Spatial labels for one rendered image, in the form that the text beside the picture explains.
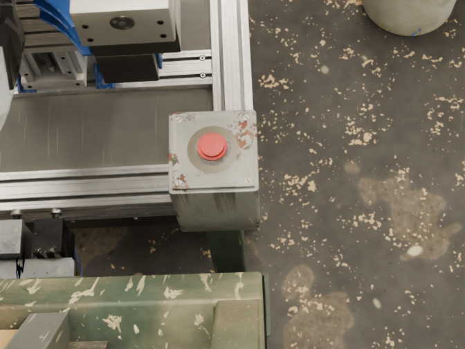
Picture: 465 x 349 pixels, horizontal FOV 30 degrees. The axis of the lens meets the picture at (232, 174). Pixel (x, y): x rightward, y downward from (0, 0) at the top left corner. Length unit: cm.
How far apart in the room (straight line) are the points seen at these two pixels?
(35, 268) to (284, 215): 90
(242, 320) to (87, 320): 22
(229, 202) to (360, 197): 98
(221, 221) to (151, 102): 79
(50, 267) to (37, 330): 26
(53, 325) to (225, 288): 23
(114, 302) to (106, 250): 98
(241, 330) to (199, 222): 29
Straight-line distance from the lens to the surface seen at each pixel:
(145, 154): 195
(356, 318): 204
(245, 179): 114
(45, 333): 108
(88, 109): 202
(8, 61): 69
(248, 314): 106
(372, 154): 217
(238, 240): 144
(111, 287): 119
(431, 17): 227
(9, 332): 116
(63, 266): 133
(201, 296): 113
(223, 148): 114
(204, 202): 117
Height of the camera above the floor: 199
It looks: 69 degrees down
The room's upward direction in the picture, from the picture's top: 6 degrees counter-clockwise
